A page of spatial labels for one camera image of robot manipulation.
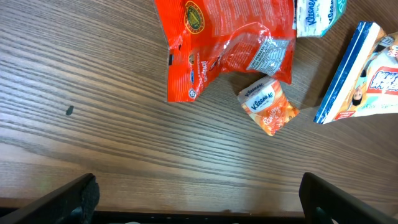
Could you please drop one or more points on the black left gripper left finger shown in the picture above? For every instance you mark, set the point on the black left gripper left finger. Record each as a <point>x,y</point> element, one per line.
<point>74,202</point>

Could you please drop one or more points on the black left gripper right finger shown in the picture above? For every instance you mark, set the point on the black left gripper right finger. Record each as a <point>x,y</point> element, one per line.
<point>322,202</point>

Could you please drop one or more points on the orange tissue pack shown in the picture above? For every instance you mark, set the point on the orange tissue pack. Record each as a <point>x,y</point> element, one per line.
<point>265,102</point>

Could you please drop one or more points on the beige wet wipes pack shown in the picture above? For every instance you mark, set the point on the beige wet wipes pack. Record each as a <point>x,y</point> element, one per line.
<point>365,82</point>

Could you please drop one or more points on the teal tissue pack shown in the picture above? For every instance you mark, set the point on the teal tissue pack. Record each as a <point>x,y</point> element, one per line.
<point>316,17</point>

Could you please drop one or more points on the red snack bag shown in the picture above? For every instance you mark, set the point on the red snack bag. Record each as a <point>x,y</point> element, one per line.
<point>209,37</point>

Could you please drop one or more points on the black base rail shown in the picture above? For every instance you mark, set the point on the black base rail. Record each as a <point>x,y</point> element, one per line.
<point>186,217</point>

